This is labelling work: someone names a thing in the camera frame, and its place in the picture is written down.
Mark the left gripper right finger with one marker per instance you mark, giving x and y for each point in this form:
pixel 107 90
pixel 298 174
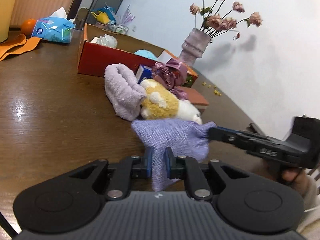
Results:
pixel 189 171

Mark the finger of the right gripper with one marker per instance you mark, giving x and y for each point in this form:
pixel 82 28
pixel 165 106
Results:
pixel 229 136

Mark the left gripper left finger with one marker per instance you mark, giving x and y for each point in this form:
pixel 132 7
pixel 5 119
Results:
pixel 123 173

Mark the purple linen drawstring pouch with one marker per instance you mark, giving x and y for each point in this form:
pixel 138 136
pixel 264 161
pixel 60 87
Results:
pixel 183 137

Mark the red brown sponge block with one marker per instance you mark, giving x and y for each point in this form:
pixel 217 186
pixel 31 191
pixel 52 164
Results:
pixel 197 99

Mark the white yellow sheep plush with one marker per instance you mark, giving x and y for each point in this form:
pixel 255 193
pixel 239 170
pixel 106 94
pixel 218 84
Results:
pixel 160 103

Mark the lilac fluffy towel roll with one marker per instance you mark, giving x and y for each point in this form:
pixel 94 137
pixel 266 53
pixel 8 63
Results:
pixel 123 91

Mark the mauve satin scrunchie bonnet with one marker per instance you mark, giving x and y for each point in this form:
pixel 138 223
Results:
pixel 172 75

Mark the blue white carton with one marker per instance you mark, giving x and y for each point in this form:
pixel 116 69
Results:
pixel 143 73

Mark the light blue fluffy plush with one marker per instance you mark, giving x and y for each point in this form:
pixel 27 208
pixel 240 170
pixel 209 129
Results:
pixel 146 54

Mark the iridescent plastic ball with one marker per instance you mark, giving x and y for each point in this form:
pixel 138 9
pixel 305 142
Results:
pixel 107 41

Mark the small white box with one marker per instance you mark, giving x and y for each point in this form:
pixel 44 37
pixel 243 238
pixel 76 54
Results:
pixel 94 40

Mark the person right hand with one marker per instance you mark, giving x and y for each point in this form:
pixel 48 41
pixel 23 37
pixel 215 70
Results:
pixel 297 179

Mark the black smartphone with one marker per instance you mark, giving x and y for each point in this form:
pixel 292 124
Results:
pixel 255 129

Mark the yellow dried petals crumbs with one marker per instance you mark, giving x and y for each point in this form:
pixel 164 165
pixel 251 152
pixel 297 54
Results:
pixel 213 87

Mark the pink ribbed vase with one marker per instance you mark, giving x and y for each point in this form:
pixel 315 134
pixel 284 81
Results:
pixel 194 47

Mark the dried pink roses bouquet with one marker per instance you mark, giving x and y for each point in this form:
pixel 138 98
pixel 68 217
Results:
pixel 216 19

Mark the red orange cardboard box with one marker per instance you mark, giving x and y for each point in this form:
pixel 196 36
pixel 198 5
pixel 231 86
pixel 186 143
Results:
pixel 94 58

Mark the blue tissue pack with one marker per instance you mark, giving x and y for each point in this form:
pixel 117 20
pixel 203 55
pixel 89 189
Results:
pixel 55 28

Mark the yellow blue bag pile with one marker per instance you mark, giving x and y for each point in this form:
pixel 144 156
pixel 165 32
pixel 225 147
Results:
pixel 104 15

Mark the orange fruit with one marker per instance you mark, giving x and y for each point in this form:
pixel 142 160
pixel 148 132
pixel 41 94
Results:
pixel 28 26

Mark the yellow thermos jug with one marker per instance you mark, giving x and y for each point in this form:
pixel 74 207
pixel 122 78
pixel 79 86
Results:
pixel 6 8

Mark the wire storage rack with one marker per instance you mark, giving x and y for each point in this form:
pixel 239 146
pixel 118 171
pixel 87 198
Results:
pixel 117 28

